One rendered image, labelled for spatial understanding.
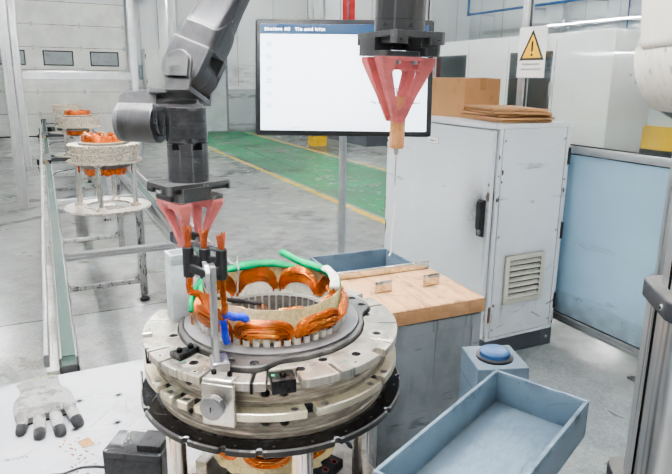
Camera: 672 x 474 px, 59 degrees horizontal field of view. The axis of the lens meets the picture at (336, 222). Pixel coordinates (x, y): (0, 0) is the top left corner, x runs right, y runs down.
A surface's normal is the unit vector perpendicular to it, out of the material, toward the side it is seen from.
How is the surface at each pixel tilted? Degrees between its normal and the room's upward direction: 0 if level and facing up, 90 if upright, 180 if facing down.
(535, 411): 90
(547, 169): 90
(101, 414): 0
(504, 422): 0
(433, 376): 90
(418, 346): 90
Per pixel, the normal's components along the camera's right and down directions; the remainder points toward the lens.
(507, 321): 0.44, 0.20
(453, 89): -0.82, 0.13
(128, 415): 0.01, -0.97
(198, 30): -0.13, -0.07
